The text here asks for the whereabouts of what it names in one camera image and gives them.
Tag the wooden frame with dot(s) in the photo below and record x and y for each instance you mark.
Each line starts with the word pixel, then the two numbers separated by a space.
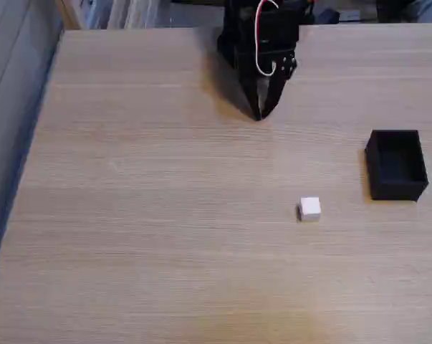
pixel 69 14

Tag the black open box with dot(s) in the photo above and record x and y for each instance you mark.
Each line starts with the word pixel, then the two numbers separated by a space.
pixel 398 186

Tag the white block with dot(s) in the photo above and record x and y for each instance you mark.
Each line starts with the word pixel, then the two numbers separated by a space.
pixel 310 208

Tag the dark blue object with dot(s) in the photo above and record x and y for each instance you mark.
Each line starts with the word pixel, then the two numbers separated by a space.
pixel 326 17

